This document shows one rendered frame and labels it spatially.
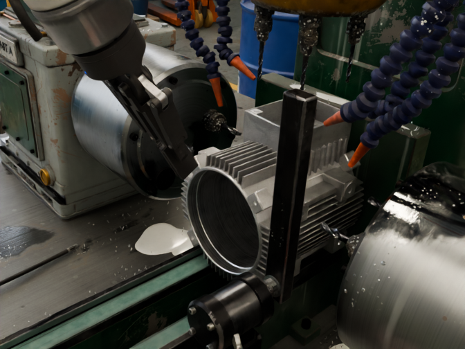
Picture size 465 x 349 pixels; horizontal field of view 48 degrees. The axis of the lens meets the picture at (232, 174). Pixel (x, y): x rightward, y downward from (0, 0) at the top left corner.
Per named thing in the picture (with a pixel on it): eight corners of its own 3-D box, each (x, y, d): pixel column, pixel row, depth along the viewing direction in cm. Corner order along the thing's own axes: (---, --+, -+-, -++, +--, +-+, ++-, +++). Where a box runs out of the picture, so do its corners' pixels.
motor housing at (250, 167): (268, 204, 95) (278, 105, 85) (353, 255, 82) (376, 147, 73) (179, 245, 83) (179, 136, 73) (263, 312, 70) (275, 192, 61)
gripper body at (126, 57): (147, 17, 53) (183, 84, 60) (104, 2, 59) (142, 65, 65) (92, 64, 51) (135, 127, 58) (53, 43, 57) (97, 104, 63)
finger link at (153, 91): (129, 54, 57) (156, 66, 54) (151, 88, 61) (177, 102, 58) (113, 68, 57) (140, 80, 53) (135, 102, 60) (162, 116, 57)
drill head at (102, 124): (143, 123, 124) (139, 16, 112) (249, 185, 101) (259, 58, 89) (42, 151, 109) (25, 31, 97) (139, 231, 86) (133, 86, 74)
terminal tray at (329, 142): (295, 135, 84) (299, 93, 81) (347, 159, 78) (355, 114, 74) (239, 155, 77) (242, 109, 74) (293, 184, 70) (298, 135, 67)
